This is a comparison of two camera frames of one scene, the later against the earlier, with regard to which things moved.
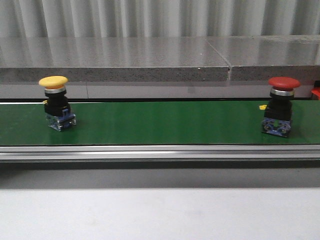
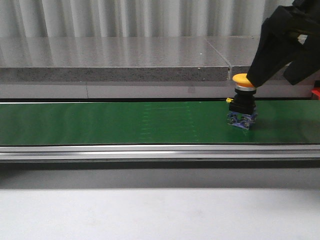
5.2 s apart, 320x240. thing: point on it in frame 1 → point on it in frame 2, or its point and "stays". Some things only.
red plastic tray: x=316 y=92 stays
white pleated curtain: x=67 y=18 stays
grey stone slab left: x=111 y=59 stays
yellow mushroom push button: x=57 y=107 → x=242 y=110
